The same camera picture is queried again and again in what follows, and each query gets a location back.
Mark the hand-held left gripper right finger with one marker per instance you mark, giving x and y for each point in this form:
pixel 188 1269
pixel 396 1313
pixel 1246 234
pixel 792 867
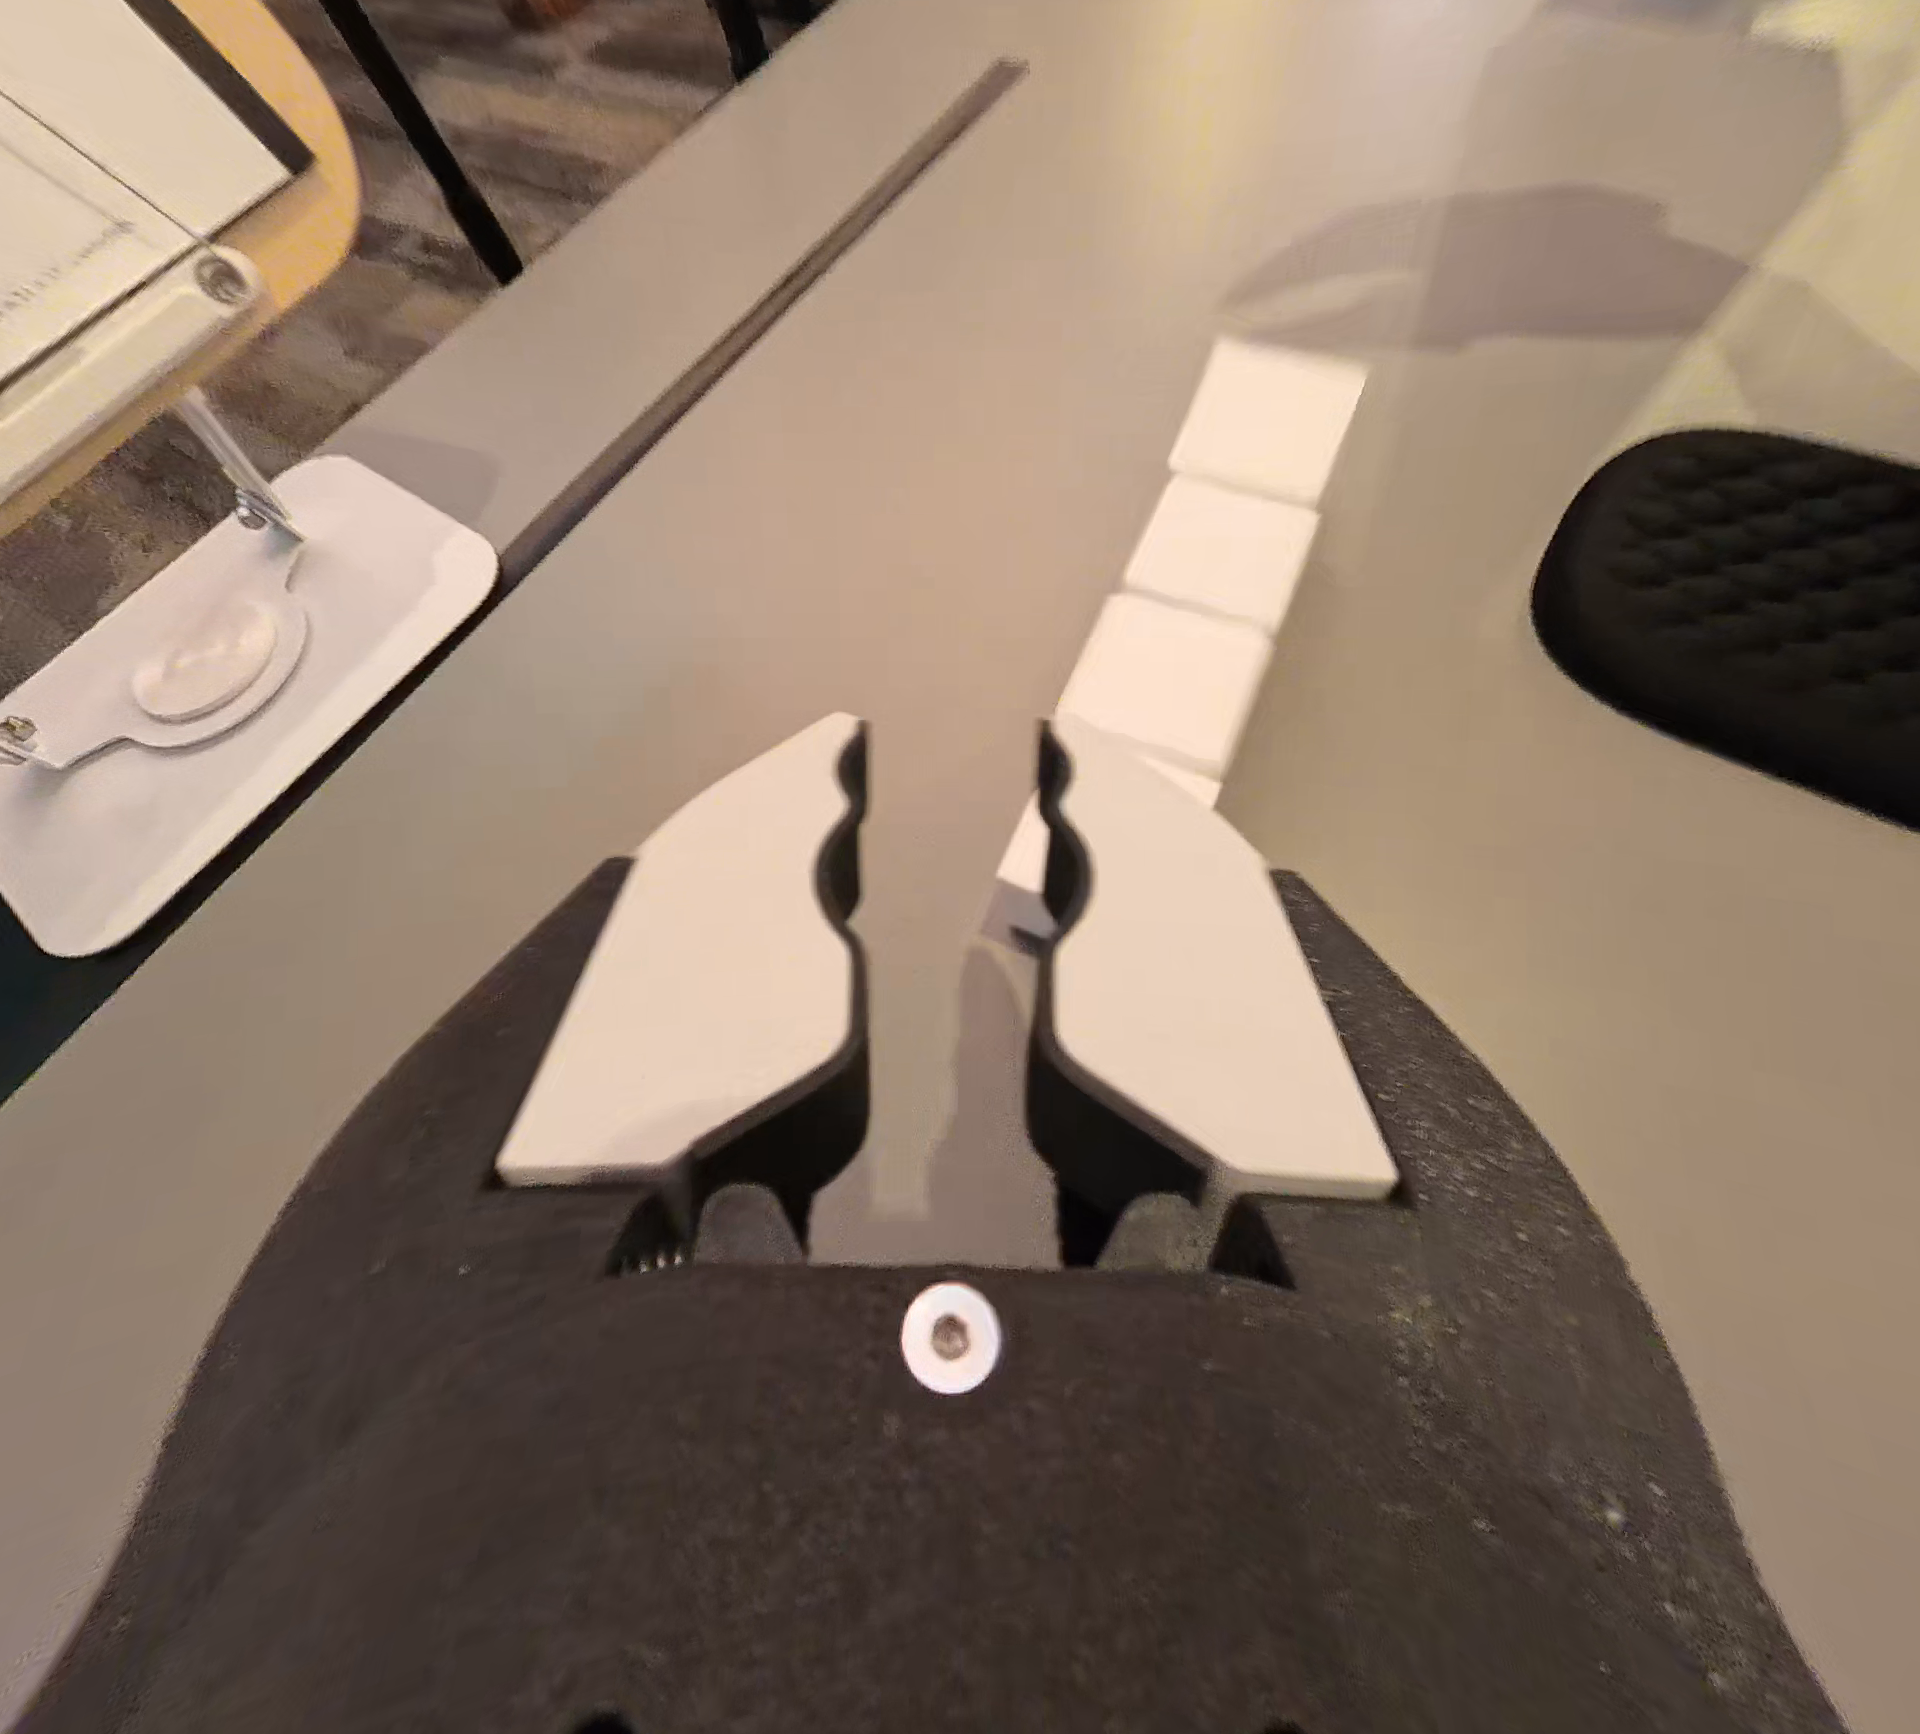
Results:
pixel 1200 1013

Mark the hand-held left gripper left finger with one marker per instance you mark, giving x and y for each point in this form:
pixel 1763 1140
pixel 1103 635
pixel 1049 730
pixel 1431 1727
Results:
pixel 706 1013

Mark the printed instruction sheet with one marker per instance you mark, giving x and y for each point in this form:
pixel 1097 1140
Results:
pixel 91 113

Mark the white hard foam cube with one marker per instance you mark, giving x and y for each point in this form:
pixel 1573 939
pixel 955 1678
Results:
pixel 1163 685
pixel 1268 424
pixel 1223 556
pixel 1023 857

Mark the black padded wrist rest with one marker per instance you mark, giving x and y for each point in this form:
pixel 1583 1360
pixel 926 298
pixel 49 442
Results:
pixel 1742 595

